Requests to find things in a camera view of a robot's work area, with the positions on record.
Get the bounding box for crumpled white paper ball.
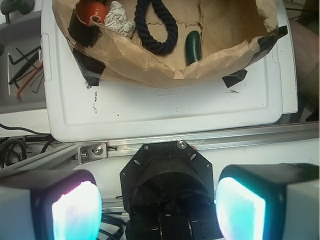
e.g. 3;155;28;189
104;0;136;38

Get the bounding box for orange plastic carrot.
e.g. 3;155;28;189
75;0;108;26

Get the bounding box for white plastic bin lid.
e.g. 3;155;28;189
41;0;283;142

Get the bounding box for aluminium extrusion rail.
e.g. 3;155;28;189
0;121;320;181

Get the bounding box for set of hex keys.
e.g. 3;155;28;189
8;46;44;103

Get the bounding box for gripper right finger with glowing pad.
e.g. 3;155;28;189
215;163;320;240

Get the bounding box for navy blue rope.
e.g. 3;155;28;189
133;0;179;55

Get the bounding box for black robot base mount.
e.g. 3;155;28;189
119;140;222;240

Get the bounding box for green plastic pickle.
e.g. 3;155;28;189
185;30;202;66

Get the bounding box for grey tool tray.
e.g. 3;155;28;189
0;11;46;114

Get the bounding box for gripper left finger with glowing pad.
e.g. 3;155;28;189
0;169;102;240

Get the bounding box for brown paper bag tray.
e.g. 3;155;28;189
52;0;280;89

